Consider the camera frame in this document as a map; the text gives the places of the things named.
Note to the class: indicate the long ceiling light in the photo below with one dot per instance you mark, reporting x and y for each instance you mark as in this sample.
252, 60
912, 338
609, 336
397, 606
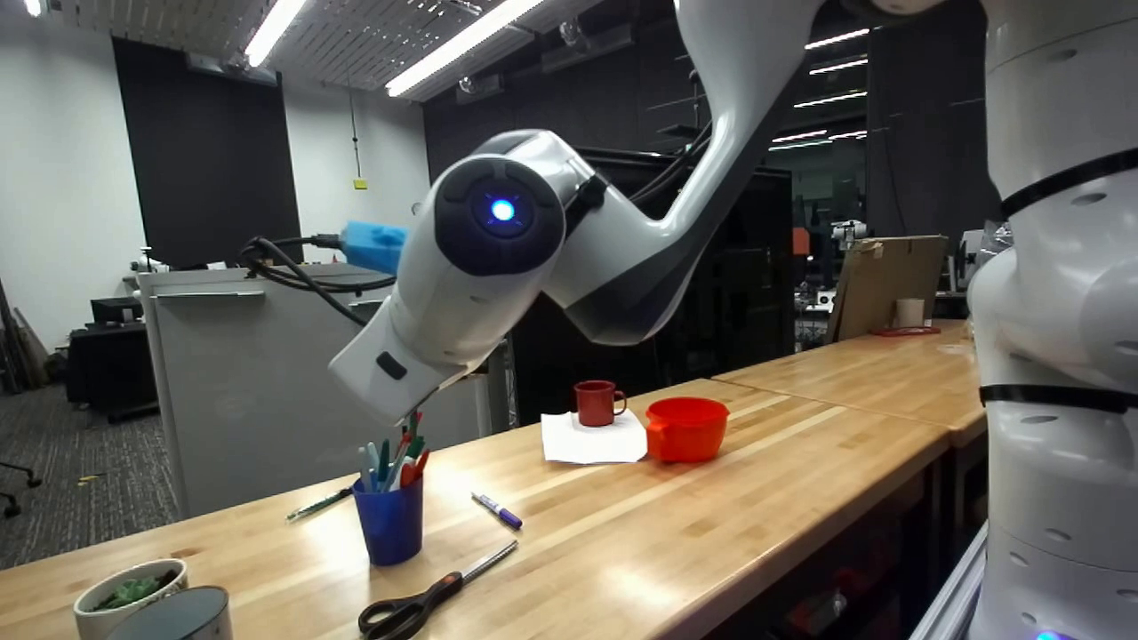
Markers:
465, 44
34, 4
274, 30

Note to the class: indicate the small plant print cup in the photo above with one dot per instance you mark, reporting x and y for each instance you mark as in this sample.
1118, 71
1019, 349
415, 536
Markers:
129, 587

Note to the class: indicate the red plastic cup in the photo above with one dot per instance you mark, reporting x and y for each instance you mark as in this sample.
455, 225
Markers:
686, 429

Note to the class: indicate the green marker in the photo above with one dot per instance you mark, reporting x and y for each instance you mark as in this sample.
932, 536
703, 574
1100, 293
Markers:
381, 462

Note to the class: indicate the purple marker with white band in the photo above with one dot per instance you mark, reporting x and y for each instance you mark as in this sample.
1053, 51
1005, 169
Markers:
499, 512

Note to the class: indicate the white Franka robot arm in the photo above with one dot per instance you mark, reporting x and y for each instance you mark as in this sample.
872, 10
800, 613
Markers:
1043, 357

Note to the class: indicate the black wall screen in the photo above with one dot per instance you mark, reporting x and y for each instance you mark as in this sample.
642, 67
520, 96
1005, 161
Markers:
207, 166

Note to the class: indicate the short dark green pen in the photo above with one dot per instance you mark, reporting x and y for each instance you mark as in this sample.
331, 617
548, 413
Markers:
321, 504

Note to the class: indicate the large black cabinet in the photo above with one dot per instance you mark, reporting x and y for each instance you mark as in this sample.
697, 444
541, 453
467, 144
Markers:
734, 298

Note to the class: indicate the blue cup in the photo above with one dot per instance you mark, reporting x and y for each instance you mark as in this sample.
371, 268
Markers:
389, 529

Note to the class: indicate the dark red mug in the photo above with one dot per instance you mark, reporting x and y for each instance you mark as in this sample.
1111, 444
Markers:
596, 403

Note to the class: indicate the white paper cup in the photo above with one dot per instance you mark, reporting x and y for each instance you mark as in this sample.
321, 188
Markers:
912, 314

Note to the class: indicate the grey metal cabinet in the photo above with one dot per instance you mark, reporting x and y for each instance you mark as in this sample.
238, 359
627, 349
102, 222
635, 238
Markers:
236, 393

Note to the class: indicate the tan cardboard box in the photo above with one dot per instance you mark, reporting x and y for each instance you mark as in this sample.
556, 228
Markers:
890, 287

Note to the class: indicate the white folded cloth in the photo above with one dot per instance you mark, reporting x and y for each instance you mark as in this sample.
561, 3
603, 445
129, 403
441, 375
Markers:
587, 445

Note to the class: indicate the black chair base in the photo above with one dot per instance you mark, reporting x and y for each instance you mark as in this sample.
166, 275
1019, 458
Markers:
17, 484

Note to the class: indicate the low black cabinet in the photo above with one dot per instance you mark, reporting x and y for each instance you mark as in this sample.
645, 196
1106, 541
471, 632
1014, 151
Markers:
109, 368

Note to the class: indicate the red pen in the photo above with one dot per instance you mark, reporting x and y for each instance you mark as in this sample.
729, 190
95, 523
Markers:
418, 458

